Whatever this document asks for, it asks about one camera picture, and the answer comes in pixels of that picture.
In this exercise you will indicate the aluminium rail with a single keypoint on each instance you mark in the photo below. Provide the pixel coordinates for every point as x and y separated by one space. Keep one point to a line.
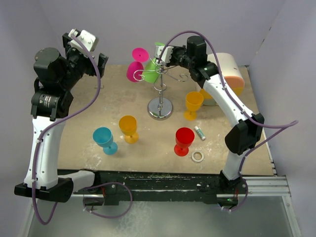
268 186

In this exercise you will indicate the white green glue stick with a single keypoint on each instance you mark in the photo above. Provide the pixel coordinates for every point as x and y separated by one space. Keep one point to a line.
200 133

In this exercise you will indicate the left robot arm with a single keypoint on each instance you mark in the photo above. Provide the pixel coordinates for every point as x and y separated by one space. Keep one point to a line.
56 76

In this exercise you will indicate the pink plastic wine glass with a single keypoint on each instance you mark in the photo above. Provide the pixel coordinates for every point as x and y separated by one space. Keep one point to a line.
135 69

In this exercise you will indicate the white tape roll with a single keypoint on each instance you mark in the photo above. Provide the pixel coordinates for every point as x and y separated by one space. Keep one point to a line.
197 156

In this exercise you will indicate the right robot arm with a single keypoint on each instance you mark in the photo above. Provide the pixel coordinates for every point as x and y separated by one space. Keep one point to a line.
246 126

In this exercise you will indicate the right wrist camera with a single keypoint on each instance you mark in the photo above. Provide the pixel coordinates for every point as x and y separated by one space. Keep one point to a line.
165 57

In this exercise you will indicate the orange wine glass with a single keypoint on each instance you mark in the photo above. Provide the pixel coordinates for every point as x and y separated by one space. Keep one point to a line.
193 103
128 126

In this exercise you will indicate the green plastic wine glass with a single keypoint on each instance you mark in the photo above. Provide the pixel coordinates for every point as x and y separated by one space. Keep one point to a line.
150 73

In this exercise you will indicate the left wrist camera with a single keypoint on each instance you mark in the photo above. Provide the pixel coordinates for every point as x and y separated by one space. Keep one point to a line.
89 40

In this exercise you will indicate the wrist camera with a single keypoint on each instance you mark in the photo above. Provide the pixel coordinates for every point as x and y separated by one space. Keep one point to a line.
89 40
165 57

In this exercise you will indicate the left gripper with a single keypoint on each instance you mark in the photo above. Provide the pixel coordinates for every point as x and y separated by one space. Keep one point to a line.
91 70

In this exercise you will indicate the red plastic wine glass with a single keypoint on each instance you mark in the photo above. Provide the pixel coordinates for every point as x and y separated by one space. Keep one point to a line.
184 137

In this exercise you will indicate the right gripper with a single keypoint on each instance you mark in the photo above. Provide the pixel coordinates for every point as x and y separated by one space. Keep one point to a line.
176 49

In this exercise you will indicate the chrome wine glass rack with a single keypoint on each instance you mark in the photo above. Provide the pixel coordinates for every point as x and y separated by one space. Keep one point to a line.
161 108

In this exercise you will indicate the blue plastic wine glass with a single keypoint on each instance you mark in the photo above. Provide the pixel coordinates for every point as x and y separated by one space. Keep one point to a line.
103 137

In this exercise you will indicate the white round drawer box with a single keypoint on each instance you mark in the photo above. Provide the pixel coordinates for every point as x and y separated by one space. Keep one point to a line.
231 74

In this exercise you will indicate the black base frame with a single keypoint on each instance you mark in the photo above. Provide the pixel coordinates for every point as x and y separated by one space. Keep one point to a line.
119 186

